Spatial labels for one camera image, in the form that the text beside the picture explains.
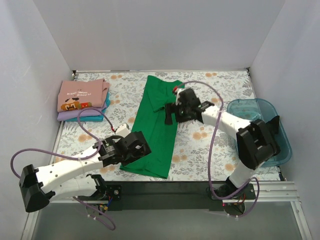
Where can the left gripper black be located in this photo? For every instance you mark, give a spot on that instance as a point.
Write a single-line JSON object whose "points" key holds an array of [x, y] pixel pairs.
{"points": [[139, 146]]}

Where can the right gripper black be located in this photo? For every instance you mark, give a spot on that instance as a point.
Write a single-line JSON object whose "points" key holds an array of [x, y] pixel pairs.
{"points": [[175, 113]]}

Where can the green t shirt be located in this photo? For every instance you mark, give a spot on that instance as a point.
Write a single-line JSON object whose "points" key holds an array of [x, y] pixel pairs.
{"points": [[160, 137]]}

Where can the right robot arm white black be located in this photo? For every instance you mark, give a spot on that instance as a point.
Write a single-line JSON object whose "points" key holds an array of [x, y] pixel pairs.
{"points": [[255, 140]]}

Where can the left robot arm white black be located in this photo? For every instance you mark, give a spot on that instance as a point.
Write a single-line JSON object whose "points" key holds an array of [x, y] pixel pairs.
{"points": [[72, 178]]}

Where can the teal folded t shirt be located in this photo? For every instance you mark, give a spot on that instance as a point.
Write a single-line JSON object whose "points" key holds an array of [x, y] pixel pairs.
{"points": [[105, 106]]}

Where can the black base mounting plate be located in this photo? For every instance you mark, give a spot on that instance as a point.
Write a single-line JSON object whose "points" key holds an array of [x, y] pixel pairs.
{"points": [[156, 195]]}

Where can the floral patterned table mat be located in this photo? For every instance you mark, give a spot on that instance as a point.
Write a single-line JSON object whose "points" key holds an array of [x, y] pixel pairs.
{"points": [[197, 154]]}

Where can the lilac folded t shirt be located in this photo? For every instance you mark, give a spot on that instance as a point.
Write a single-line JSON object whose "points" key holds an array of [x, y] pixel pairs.
{"points": [[87, 115]]}

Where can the pink folded printed t shirt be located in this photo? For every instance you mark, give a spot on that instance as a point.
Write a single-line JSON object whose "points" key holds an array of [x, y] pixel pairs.
{"points": [[78, 95]]}

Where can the blue transparent plastic bin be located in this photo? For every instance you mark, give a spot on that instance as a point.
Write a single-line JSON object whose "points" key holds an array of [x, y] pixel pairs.
{"points": [[257, 108]]}

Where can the black t shirt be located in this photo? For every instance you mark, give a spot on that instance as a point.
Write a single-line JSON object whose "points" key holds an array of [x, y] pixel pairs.
{"points": [[273, 125]]}

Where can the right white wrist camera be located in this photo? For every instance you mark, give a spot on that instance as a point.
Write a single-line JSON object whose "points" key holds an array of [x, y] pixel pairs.
{"points": [[177, 92]]}

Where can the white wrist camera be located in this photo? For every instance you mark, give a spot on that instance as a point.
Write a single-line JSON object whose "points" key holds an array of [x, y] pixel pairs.
{"points": [[177, 92], [123, 130]]}

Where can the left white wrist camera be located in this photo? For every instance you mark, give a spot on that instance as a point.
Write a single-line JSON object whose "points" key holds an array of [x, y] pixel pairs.
{"points": [[123, 130]]}

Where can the aluminium frame rail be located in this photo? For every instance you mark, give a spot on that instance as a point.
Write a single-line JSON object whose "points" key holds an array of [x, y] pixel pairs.
{"points": [[271, 211]]}

